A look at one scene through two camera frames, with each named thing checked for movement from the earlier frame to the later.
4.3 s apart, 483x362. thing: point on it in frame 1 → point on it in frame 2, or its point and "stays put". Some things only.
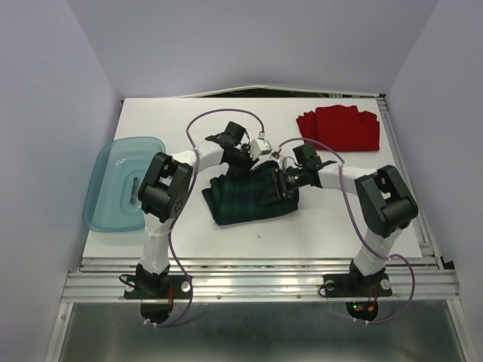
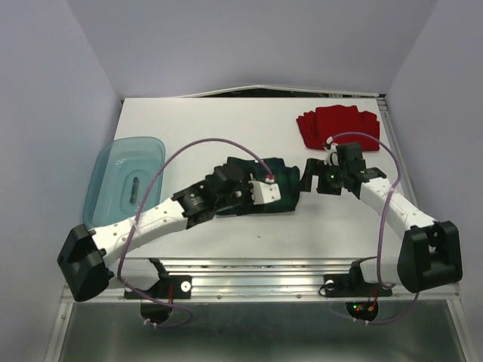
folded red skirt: (341, 128) stays put
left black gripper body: (241, 162) → (241, 198)
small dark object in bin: (133, 190) stays put
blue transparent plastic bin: (107, 205) stays put
